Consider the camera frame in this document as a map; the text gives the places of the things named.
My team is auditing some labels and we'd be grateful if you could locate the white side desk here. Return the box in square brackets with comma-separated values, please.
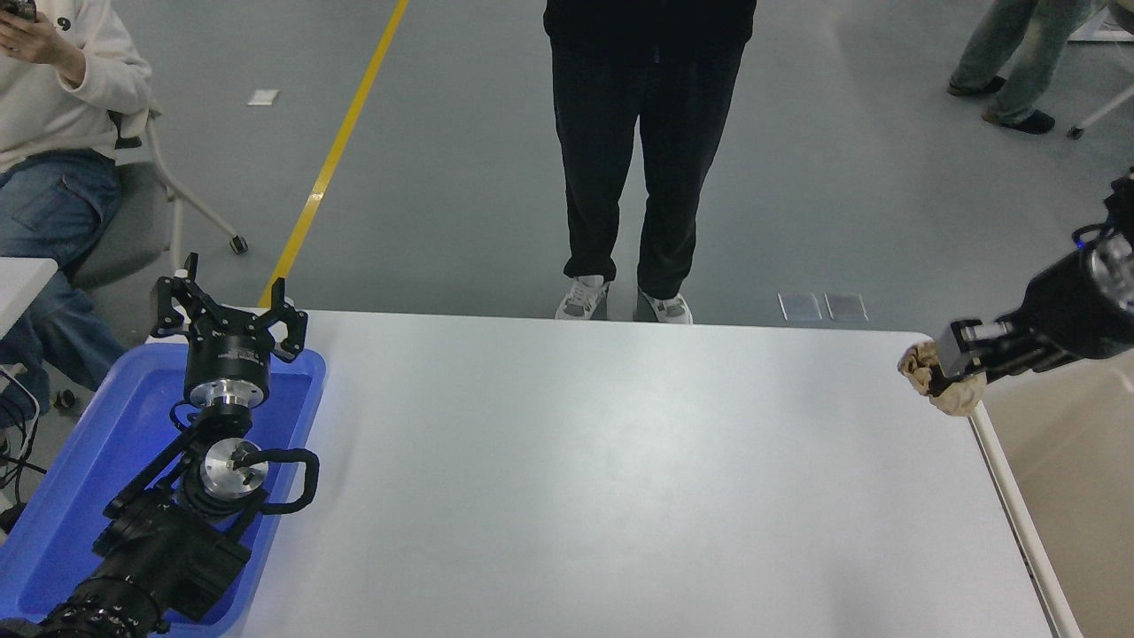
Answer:
[0, 256, 58, 338]

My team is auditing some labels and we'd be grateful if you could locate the black cable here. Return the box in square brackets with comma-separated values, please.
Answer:
[0, 363, 47, 494]

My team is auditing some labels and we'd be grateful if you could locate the white furniture leg with caster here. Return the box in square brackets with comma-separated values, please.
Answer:
[1067, 82, 1134, 141]

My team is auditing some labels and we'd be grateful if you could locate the standing person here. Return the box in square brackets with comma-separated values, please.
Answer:
[541, 0, 759, 325]

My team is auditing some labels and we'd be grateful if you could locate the tan paper ball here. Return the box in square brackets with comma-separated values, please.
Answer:
[897, 340, 988, 418]

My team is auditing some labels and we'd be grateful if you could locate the grey office chair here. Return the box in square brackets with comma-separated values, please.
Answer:
[69, 100, 250, 290]

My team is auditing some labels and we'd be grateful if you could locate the walking person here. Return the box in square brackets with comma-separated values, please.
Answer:
[945, 0, 1104, 136]

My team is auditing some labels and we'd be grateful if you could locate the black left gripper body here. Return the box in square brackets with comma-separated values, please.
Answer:
[183, 309, 274, 385]

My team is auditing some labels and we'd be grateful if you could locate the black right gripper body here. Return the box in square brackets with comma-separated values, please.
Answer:
[1000, 250, 1134, 361]

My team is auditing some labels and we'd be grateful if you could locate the seated person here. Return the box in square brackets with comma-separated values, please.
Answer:
[0, 0, 154, 428]

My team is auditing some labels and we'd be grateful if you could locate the person's hand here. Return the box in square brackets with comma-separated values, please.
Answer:
[0, 13, 86, 88]

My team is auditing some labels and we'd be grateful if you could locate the large pale bin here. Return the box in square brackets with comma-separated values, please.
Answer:
[968, 341, 1134, 638]

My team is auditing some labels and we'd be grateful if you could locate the blue plastic tray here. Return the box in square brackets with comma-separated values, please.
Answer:
[0, 341, 328, 635]

